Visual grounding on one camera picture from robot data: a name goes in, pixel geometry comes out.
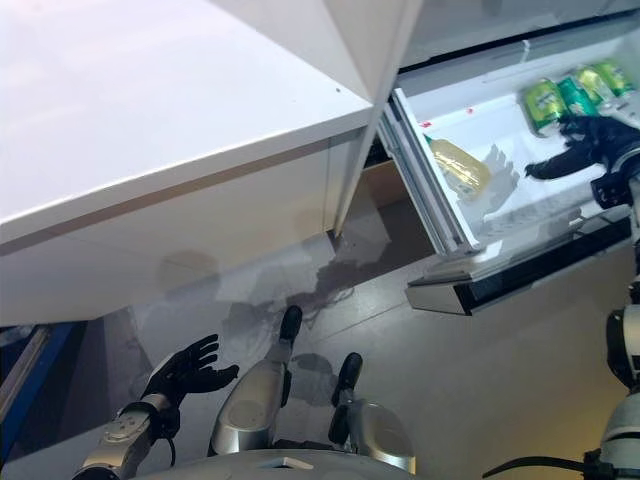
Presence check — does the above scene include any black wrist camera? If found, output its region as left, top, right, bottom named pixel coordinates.
left=149, top=403, right=182, bottom=441
left=589, top=169, right=634, bottom=211

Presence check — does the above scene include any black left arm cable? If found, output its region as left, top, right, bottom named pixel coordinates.
left=154, top=404, right=179, bottom=467

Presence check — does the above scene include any blue metal rail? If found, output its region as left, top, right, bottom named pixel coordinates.
left=0, top=322, right=89, bottom=441

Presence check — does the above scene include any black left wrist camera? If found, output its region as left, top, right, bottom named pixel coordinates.
left=149, top=403, right=182, bottom=441

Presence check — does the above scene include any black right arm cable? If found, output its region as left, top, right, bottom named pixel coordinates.
left=482, top=452, right=601, bottom=480

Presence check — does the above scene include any stainless steel fridge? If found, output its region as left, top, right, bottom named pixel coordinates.
left=339, top=0, right=640, bottom=316

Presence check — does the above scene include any light green drink can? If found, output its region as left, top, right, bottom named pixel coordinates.
left=597, top=59, right=639, bottom=99
left=574, top=65, right=619, bottom=106
left=522, top=78, right=569, bottom=137

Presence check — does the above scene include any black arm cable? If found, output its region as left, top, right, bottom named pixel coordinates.
left=154, top=404, right=179, bottom=467
left=482, top=452, right=601, bottom=480

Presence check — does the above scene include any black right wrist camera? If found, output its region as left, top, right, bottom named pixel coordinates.
left=589, top=169, right=634, bottom=211

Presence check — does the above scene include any tall white side panel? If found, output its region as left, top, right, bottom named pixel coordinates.
left=279, top=0, right=426, bottom=244

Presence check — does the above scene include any dark green drink can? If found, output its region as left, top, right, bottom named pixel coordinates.
left=555, top=74, right=604, bottom=119

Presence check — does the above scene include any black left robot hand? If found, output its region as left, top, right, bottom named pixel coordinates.
left=142, top=333, right=241, bottom=406

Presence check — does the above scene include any grey robot torso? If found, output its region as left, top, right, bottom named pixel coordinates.
left=164, top=442, right=416, bottom=480

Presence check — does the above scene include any fridge drawer with white bin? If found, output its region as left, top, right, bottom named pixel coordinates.
left=374, top=27, right=640, bottom=316

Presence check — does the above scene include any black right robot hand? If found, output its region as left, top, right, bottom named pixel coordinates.
left=523, top=114, right=640, bottom=181

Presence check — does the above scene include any robot leg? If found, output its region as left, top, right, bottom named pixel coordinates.
left=207, top=304, right=305, bottom=456
left=327, top=352, right=416, bottom=461

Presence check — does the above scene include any tea bottle with white cap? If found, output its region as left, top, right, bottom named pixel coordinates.
left=424, top=133, right=492, bottom=204

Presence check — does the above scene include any white counter cabinet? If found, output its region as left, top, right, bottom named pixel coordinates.
left=0, top=0, right=374, bottom=326

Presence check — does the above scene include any robot right leg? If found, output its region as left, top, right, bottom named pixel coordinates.
left=327, top=352, right=416, bottom=461

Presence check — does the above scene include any robot left leg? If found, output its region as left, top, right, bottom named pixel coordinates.
left=207, top=304, right=305, bottom=456

